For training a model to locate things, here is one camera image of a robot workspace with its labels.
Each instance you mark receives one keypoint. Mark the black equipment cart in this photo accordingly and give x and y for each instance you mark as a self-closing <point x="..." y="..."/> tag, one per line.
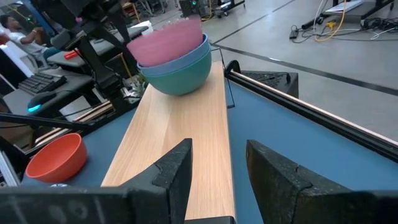
<point x="214" y="6"/>

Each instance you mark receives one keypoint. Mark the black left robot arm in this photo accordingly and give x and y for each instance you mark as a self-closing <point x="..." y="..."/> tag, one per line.
<point x="102" y="74"/>

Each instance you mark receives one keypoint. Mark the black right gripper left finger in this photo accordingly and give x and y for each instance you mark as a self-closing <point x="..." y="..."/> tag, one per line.
<point x="168" y="193"/>

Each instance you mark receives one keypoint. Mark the black power adapter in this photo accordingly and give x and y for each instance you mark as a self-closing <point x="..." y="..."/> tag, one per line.
<point x="293" y="32"/>

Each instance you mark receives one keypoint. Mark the black table frame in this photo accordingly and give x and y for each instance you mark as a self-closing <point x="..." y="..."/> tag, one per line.
<point x="311" y="113"/>

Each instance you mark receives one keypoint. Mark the dark grey desk top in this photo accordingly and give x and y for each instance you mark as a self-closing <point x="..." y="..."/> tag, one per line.
<point x="74" y="84"/>

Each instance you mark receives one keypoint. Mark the blue plastic bowl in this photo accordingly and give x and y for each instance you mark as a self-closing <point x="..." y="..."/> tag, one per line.
<point x="182" y="65"/>

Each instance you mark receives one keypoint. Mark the red marker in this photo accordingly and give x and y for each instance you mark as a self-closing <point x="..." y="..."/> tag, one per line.
<point x="71" y="54"/>

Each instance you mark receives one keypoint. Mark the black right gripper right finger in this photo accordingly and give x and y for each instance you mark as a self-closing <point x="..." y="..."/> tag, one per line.
<point x="280" y="193"/>

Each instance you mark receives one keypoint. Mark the black computer mouse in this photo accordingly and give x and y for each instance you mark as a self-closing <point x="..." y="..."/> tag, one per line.
<point x="42" y="99"/>

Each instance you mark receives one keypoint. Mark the person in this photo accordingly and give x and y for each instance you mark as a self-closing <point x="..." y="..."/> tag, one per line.
<point x="21" y="39"/>

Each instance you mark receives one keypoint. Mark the black keyboard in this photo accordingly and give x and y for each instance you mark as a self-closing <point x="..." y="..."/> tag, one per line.
<point x="40" y="83"/>

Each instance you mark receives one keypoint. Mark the black curved bracket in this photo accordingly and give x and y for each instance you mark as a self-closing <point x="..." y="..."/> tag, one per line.
<point x="233" y="67"/>

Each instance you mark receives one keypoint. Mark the wooden shelf with black frame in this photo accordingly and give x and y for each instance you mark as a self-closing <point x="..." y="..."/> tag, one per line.
<point x="174" y="124"/>

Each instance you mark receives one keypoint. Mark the pink plastic bowl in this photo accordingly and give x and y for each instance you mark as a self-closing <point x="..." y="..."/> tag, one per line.
<point x="168" y="43"/>

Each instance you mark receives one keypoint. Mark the green plastic bowl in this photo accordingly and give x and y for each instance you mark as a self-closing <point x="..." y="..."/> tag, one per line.
<point x="180" y="82"/>

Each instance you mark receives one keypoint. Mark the grey equipment platform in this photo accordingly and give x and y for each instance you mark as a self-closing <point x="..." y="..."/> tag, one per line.
<point x="357" y="7"/>

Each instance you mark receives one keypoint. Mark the orange plastic bowl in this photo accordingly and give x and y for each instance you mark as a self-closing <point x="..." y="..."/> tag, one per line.
<point x="56" y="158"/>

